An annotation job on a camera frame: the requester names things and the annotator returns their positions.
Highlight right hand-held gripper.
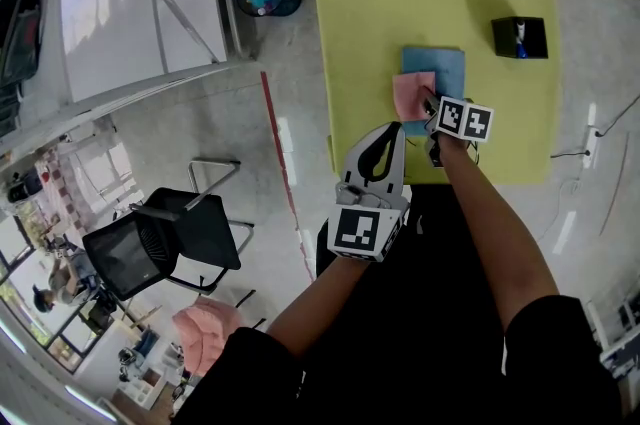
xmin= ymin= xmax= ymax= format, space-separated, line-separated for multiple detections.
xmin=422 ymin=85 xmax=495 ymax=169

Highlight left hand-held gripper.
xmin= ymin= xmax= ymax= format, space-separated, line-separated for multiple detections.
xmin=327 ymin=121 xmax=412 ymax=263

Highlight pink cloth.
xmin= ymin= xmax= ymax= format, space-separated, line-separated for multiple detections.
xmin=392 ymin=71 xmax=437 ymax=123

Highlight blue cloth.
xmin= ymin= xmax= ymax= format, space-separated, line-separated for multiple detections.
xmin=402 ymin=45 xmax=467 ymax=138

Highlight person's left forearm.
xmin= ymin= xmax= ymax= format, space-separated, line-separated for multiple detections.
xmin=267 ymin=255 xmax=374 ymax=359

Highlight person's right forearm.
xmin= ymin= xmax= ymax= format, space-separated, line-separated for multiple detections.
xmin=437 ymin=135 xmax=560 ymax=332

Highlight black pen holder box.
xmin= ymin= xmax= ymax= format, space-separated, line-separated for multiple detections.
xmin=490 ymin=15 xmax=550 ymax=60

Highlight red floor tape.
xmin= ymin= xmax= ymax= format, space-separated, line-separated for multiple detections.
xmin=259 ymin=70 xmax=316 ymax=282

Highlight blue white pen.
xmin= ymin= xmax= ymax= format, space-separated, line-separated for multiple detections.
xmin=513 ymin=18 xmax=529 ymax=59

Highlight white power strip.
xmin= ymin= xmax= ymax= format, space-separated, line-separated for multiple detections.
xmin=582 ymin=125 xmax=604 ymax=169

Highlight black mesh chair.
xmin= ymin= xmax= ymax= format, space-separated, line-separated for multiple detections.
xmin=82 ymin=157 xmax=256 ymax=302

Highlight person's black shirt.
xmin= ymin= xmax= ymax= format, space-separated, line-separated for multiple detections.
xmin=172 ymin=182 xmax=624 ymax=425

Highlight pink jacket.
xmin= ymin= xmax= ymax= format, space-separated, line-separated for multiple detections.
xmin=172 ymin=295 xmax=244 ymax=377

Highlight black power cable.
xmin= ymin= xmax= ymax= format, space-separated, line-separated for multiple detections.
xmin=549 ymin=92 xmax=640 ymax=159

